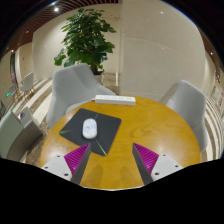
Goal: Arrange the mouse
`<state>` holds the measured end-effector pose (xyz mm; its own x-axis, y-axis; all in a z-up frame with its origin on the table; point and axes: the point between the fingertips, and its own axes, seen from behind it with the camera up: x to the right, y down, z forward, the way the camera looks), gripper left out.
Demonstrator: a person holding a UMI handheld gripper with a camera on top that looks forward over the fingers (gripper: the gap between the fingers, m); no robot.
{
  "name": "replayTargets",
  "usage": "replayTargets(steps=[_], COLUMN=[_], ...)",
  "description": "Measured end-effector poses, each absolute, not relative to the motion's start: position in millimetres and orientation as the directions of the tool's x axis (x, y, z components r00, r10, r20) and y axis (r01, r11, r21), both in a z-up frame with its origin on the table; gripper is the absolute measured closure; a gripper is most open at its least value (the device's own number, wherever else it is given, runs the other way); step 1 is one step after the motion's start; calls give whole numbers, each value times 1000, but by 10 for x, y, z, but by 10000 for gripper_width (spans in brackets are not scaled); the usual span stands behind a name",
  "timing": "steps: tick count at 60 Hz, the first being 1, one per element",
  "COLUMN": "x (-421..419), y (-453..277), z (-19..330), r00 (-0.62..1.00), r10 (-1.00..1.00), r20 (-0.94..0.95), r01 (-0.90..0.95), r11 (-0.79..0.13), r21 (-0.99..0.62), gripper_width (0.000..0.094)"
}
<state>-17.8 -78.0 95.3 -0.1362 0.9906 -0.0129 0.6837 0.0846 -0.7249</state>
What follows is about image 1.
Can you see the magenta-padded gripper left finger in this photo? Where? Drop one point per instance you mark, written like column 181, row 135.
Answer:
column 60, row 165

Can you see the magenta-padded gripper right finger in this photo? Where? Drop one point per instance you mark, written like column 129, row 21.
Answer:
column 164, row 164

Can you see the white printed computer mouse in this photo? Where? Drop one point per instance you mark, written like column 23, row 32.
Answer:
column 89, row 128

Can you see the black green-striped mouse pad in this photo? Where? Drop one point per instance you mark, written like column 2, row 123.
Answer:
column 108, row 128

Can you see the grey floor-standing kiosk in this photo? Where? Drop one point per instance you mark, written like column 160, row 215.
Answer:
column 16, row 135

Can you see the light grey shell chair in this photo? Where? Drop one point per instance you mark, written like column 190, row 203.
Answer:
column 186, row 103
column 71, row 88

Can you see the white power strip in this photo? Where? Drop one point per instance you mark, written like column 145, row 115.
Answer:
column 115, row 100

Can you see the colourful standing poster board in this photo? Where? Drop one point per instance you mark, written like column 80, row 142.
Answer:
column 220, row 100

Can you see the small white wooden-legged chair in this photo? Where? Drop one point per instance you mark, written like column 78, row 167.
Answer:
column 28, row 82

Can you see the white plant pot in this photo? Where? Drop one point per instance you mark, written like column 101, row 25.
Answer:
column 99, row 76

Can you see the large green leafy plant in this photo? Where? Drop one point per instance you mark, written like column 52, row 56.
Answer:
column 86, row 36

